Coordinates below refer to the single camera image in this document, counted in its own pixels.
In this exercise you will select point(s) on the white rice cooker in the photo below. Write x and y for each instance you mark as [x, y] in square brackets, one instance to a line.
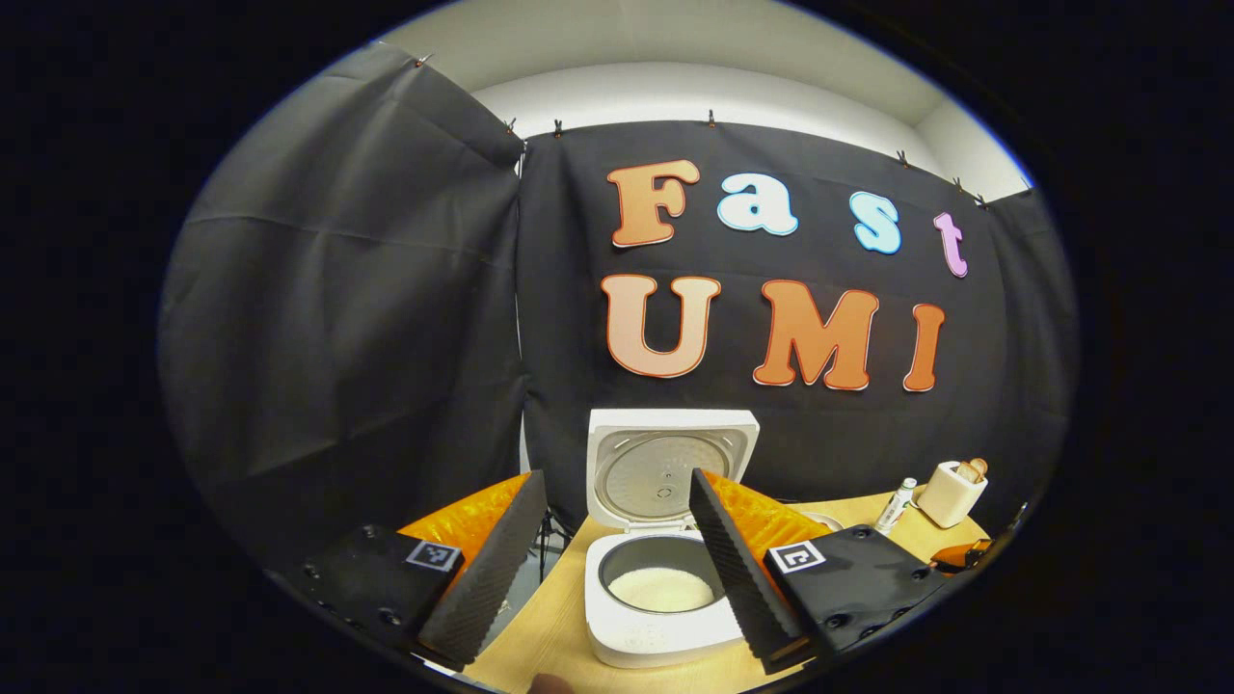
[656, 641]

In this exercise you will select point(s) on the white bottle green label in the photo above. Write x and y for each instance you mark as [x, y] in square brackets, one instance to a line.
[895, 508]

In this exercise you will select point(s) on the bread slice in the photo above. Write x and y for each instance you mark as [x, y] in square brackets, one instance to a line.
[974, 469]

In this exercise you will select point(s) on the black backdrop cloth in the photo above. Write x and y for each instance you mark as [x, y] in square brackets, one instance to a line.
[366, 318]

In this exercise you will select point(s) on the white rice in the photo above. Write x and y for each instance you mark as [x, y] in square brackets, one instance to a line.
[660, 590]

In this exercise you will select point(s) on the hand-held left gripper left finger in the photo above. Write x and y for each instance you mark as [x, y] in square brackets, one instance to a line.
[492, 569]

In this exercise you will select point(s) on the black tripod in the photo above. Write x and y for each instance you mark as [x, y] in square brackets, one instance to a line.
[546, 540]

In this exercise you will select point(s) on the cream toaster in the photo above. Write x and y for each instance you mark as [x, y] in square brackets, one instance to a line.
[950, 496]

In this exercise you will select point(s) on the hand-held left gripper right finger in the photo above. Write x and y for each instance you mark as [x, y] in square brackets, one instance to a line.
[737, 578]

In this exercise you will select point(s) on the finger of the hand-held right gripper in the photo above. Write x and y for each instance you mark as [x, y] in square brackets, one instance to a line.
[954, 556]

